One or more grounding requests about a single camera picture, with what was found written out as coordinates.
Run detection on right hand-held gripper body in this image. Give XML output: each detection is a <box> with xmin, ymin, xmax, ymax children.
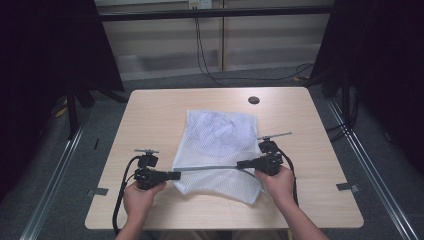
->
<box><xmin>255</xmin><ymin>131</ymin><xmax>293</xmax><ymax>177</ymax></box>

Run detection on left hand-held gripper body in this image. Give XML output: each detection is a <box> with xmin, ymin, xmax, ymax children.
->
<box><xmin>133</xmin><ymin>148</ymin><xmax>168</xmax><ymax>191</ymax></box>

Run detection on white mesh laundry bag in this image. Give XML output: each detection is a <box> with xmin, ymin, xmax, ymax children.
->
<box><xmin>171</xmin><ymin>109</ymin><xmax>268</xmax><ymax>205</ymax></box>

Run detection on person's left hand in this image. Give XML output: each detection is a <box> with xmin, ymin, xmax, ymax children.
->
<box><xmin>122</xmin><ymin>181</ymin><xmax>167</xmax><ymax>220</ymax></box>

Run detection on person's right hand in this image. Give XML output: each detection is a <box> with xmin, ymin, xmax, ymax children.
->
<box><xmin>254</xmin><ymin>165</ymin><xmax>297</xmax><ymax>205</ymax></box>

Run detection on white crumpled garment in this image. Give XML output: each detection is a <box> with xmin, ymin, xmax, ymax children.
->
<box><xmin>191</xmin><ymin>111</ymin><xmax>258</xmax><ymax>158</ymax></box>

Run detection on grey tape strip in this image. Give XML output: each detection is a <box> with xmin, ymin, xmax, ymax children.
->
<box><xmin>85</xmin><ymin>187</ymin><xmax>110</xmax><ymax>197</ymax></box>
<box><xmin>335</xmin><ymin>182</ymin><xmax>361</xmax><ymax>194</ymax></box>

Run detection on black metal stand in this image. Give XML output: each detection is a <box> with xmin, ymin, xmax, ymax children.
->
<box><xmin>64</xmin><ymin>81</ymin><xmax>128</xmax><ymax>141</ymax></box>
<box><xmin>340</xmin><ymin>66</ymin><xmax>360</xmax><ymax>132</ymax></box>

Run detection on black curtain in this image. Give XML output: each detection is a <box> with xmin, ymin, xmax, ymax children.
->
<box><xmin>310</xmin><ymin>0</ymin><xmax>424</xmax><ymax>176</ymax></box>
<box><xmin>0</xmin><ymin>0</ymin><xmax>126</xmax><ymax>203</ymax></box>

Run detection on black horizontal bar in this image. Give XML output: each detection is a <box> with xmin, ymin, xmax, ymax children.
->
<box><xmin>97</xmin><ymin>5</ymin><xmax>335</xmax><ymax>22</ymax></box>

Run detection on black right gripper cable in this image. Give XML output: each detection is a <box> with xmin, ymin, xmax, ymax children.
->
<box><xmin>277</xmin><ymin>148</ymin><xmax>300</xmax><ymax>207</ymax></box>

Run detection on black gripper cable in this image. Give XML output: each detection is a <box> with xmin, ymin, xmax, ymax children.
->
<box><xmin>111</xmin><ymin>155</ymin><xmax>141</xmax><ymax>237</ymax></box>
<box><xmin>277</xmin><ymin>148</ymin><xmax>300</xmax><ymax>207</ymax></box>

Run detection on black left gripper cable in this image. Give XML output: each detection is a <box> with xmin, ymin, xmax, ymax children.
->
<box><xmin>111</xmin><ymin>155</ymin><xmax>141</xmax><ymax>237</ymax></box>

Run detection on black floor cables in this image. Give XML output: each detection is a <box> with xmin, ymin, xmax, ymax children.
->
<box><xmin>324</xmin><ymin>122</ymin><xmax>352</xmax><ymax>144</ymax></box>

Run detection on metal floor rail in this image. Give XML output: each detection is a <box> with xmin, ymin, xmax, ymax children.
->
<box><xmin>325</xmin><ymin>98</ymin><xmax>420</xmax><ymax>240</ymax></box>
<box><xmin>19</xmin><ymin>109</ymin><xmax>92</xmax><ymax>240</ymax></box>

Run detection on black wall cables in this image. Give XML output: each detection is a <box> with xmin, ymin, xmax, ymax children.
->
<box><xmin>193</xmin><ymin>16</ymin><xmax>315</xmax><ymax>88</ymax></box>

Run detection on white wall outlet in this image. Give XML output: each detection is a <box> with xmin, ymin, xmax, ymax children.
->
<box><xmin>188</xmin><ymin>0</ymin><xmax>213</xmax><ymax>10</ymax></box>

